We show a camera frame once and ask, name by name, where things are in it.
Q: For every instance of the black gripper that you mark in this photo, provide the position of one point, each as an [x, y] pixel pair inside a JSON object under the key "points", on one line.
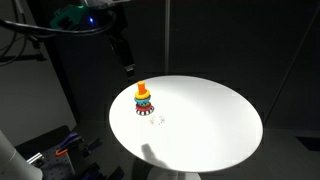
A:
{"points": [[118, 36]]}

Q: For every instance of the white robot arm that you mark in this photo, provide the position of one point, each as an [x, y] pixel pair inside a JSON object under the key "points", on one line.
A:
{"points": [[100, 2]]}

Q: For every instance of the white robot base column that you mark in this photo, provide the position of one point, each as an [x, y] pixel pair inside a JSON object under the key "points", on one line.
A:
{"points": [[15, 163]]}

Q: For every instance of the purple clamp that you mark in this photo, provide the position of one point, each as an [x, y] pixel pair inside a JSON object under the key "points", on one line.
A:
{"points": [[68, 139]]}

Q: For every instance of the perforated metal breadboard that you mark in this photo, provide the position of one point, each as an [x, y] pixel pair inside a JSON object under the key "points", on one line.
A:
{"points": [[58, 165]]}

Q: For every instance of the orange stacker post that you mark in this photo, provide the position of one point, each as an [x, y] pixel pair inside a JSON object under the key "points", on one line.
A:
{"points": [[142, 86]]}

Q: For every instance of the teal camera mount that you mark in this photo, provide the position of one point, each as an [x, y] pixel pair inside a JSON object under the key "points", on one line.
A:
{"points": [[65, 18]]}

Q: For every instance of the white table pedestal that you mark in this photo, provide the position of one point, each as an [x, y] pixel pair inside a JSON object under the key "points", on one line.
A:
{"points": [[173, 175]]}

